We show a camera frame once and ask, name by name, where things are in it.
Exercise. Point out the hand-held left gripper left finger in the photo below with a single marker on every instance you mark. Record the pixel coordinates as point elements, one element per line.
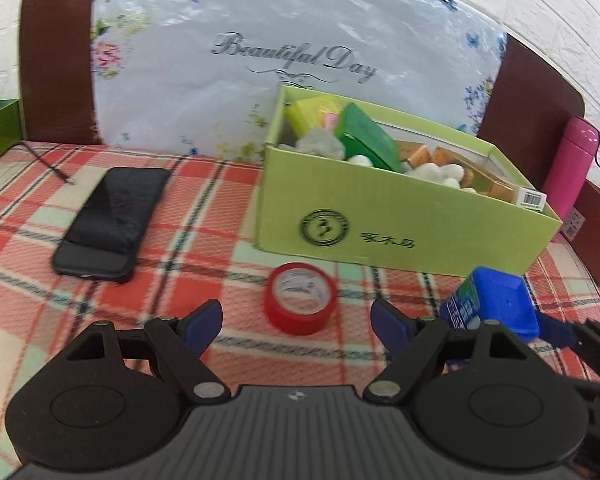
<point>202,325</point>

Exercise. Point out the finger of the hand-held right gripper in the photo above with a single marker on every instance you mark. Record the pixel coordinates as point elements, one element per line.
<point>555,330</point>

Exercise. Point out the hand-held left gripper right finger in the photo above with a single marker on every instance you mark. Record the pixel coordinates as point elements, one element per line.
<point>387,322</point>

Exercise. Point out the blue cube box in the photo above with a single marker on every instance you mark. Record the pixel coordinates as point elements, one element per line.
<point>500,300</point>

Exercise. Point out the red tape roll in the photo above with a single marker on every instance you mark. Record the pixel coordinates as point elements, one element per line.
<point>280,317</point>

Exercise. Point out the light green cardboard box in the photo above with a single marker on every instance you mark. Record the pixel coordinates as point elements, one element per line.
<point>405,220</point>

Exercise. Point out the gold box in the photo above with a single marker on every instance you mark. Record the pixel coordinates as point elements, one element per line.
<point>500,191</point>

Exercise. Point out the small green box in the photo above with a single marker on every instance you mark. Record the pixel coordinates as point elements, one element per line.
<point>370,135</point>

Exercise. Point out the steel wool scrubber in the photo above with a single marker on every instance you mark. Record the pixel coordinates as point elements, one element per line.
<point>320,144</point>

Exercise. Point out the yellow white medicine box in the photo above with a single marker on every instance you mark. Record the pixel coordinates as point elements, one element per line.
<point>310,112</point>

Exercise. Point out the black smartphone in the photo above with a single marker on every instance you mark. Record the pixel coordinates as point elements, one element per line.
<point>110,220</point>

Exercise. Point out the pink thermos bottle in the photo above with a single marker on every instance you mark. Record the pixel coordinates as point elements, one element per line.
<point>570,170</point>

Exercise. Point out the plaid bed sheet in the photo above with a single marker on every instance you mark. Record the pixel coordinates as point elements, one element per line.
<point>30,240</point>

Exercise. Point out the dark green box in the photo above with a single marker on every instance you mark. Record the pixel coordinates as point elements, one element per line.
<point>0,135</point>

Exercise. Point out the brown wooden headboard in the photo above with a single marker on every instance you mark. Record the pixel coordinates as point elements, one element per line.
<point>55,60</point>

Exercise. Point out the floral plastic bag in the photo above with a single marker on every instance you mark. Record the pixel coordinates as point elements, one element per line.
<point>280,10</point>

